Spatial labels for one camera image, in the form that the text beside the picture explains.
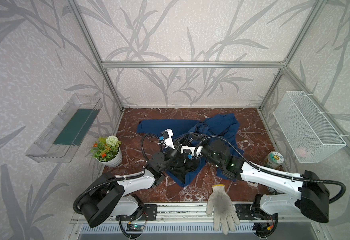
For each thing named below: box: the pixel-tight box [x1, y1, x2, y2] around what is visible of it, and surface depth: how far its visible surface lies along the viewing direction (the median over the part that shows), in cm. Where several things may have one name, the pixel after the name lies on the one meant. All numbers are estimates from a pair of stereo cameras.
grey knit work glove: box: [206, 184, 240, 235], surface depth 76 cm
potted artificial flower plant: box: [90, 135, 123, 167], surface depth 83 cm
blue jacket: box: [137, 113, 244, 187], surface depth 77 cm
